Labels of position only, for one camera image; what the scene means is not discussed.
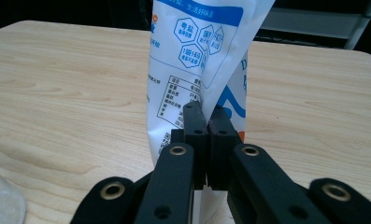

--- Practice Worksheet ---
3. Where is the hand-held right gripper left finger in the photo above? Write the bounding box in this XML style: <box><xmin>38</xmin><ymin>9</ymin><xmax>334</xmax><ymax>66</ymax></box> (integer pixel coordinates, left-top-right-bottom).
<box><xmin>170</xmin><ymin>100</ymin><xmax>210</xmax><ymax>191</ymax></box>

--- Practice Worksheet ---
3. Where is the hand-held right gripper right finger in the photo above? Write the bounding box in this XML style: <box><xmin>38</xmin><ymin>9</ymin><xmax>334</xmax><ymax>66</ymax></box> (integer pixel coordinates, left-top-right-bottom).
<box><xmin>207</xmin><ymin>105</ymin><xmax>243</xmax><ymax>191</ymax></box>

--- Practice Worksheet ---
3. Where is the clear jar with flip lid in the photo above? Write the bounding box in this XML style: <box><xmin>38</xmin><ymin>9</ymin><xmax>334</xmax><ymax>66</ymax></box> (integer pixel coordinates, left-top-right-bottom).
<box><xmin>0</xmin><ymin>163</ymin><xmax>27</xmax><ymax>224</ymax></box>

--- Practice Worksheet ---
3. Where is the white and blue salt bag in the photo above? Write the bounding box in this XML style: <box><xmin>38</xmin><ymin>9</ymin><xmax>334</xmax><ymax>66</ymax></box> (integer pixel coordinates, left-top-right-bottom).
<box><xmin>145</xmin><ymin>0</ymin><xmax>276</xmax><ymax>224</ymax></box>

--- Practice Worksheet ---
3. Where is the desk with white metal legs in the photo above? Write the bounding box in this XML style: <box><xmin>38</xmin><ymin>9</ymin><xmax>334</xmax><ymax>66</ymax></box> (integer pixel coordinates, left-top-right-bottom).
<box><xmin>256</xmin><ymin>0</ymin><xmax>371</xmax><ymax>51</ymax></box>

